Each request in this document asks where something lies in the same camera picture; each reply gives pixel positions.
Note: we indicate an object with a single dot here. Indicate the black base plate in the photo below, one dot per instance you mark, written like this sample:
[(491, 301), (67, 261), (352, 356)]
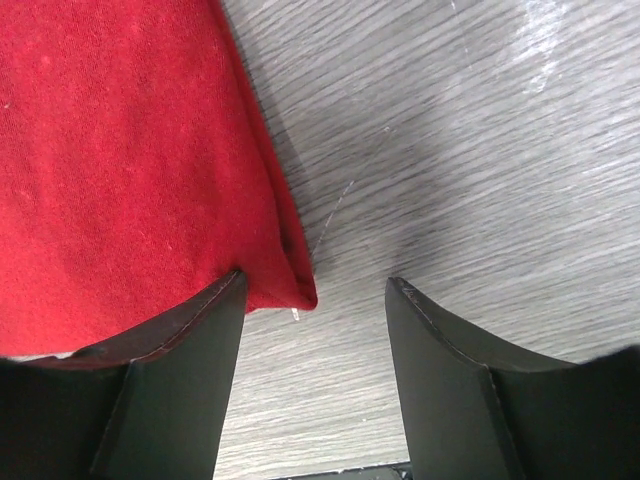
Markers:
[(398, 471)]

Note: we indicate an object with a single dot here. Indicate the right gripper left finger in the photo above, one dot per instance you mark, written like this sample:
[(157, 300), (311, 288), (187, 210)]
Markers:
[(148, 403)]

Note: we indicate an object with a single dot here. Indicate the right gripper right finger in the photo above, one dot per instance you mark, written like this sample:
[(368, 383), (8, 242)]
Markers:
[(475, 406)]

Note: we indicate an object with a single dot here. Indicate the red t-shirt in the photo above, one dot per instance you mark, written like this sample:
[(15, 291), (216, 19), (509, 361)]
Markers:
[(136, 170)]

